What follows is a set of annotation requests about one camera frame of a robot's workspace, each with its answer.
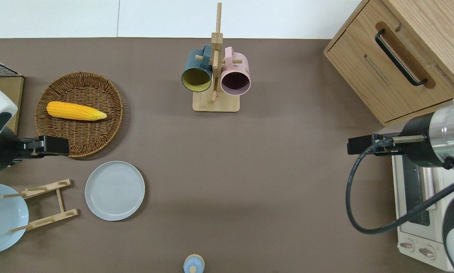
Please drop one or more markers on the grid patterned wooden shelf box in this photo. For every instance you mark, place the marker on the grid patterned wooden shelf box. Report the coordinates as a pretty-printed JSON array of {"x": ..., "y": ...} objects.
[{"x": 3, "y": 98}]

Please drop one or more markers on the teal mug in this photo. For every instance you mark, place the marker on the teal mug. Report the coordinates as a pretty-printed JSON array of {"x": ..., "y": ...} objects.
[{"x": 196, "y": 77}]

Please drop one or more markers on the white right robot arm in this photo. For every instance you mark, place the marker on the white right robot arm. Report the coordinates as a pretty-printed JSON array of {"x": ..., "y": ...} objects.
[{"x": 452, "y": 129}]

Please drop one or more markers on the brown wicker basket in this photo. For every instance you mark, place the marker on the brown wicker basket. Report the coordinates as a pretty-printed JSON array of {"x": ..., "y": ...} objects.
[{"x": 79, "y": 136}]

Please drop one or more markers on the gray plate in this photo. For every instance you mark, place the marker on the gray plate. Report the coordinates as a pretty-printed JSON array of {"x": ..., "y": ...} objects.
[{"x": 115, "y": 190}]

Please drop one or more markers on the toaster oven knob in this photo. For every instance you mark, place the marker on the toaster oven knob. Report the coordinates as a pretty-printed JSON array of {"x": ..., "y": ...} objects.
[
  {"x": 427, "y": 252},
  {"x": 407, "y": 245}
]

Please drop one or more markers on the yellow corn cob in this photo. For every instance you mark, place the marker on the yellow corn cob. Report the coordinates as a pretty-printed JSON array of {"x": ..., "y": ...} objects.
[{"x": 75, "y": 110}]

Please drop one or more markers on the wooden plate rack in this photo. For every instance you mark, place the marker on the wooden plate rack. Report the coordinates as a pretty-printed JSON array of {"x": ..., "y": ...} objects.
[{"x": 60, "y": 199}]

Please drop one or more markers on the wooden cabinet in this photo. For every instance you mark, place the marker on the wooden cabinet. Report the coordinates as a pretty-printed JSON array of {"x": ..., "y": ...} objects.
[{"x": 363, "y": 76}]

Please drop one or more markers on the blue dome on wooden base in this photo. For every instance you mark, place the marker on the blue dome on wooden base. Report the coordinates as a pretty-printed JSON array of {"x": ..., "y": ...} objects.
[{"x": 194, "y": 264}]

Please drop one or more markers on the light blue plate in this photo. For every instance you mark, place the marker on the light blue plate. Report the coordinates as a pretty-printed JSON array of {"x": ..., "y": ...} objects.
[{"x": 1, "y": 220}]

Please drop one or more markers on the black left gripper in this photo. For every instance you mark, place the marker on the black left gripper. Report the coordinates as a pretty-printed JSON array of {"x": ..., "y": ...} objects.
[{"x": 7, "y": 151}]

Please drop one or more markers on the white toaster oven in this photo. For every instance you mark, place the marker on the white toaster oven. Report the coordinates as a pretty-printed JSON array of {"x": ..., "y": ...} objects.
[{"x": 409, "y": 189}]

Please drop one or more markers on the pink mug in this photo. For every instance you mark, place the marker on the pink mug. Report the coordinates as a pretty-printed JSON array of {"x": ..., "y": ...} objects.
[{"x": 235, "y": 81}]

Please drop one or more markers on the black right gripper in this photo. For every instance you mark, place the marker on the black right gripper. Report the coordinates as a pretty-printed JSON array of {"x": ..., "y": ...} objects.
[{"x": 416, "y": 148}]

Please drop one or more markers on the wooden mug tree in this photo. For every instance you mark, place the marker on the wooden mug tree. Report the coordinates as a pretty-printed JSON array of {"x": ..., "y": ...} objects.
[{"x": 216, "y": 102}]

